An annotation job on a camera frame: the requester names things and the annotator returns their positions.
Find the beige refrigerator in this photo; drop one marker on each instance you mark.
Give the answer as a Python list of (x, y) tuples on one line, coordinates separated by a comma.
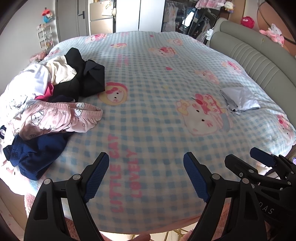
[(101, 18)]

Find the gold metal frame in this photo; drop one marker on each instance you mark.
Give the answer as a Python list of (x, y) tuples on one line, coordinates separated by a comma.
[(178, 231)]

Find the white wardrobe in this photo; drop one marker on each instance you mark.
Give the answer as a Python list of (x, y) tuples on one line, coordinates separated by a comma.
[(138, 15)]

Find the grey cabinet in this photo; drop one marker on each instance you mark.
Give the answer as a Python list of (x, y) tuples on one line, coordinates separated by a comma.
[(71, 20)]

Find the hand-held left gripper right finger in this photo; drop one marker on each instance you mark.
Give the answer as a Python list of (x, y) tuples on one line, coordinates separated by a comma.
[(195, 176)]

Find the black garment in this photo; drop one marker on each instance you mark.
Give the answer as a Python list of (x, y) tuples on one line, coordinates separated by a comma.
[(90, 78)]

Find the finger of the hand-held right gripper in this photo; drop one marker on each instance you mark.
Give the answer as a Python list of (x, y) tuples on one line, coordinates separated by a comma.
[(262, 156), (252, 172)]

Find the white charger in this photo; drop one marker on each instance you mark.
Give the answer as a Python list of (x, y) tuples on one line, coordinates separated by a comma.
[(209, 34)]

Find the yellow white plush toy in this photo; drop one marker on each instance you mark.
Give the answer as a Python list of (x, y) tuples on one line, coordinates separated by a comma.
[(229, 5)]

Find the grey padded headboard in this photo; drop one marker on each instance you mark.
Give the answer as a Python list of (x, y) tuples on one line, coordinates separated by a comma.
[(254, 53)]

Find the red blue plush toy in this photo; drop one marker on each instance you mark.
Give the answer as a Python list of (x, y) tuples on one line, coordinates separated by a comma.
[(47, 15)]

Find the white garment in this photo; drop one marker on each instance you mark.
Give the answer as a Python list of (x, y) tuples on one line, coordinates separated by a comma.
[(30, 78)]

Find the white shelf rack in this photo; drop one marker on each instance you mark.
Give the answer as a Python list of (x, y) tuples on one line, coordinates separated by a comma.
[(45, 38)]

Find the folded grey cloth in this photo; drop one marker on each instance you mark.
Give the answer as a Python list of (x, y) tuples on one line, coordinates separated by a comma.
[(242, 97)]

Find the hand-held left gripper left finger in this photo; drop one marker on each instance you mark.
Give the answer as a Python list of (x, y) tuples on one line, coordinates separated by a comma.
[(98, 176)]

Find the cream garment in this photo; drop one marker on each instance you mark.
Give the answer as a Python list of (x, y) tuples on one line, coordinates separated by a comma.
[(62, 69)]

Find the pink printed pajama pants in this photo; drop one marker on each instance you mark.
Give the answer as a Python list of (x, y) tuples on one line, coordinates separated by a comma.
[(57, 115)]

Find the navy striped garment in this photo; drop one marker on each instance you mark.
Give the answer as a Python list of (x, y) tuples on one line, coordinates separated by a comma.
[(39, 153)]

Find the dark glass closet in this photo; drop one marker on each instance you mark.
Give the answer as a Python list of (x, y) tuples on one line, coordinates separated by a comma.
[(175, 16)]

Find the magenta garment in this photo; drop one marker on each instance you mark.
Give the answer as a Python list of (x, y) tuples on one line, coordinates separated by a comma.
[(49, 90)]

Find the pink ruffled cloth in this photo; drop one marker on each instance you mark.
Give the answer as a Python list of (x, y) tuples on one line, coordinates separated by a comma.
[(209, 3)]

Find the pink white plush toy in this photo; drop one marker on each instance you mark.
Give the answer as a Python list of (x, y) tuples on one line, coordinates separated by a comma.
[(274, 32)]

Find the checkered cartoon printed blanket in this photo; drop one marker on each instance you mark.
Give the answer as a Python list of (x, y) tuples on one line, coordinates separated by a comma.
[(150, 92)]

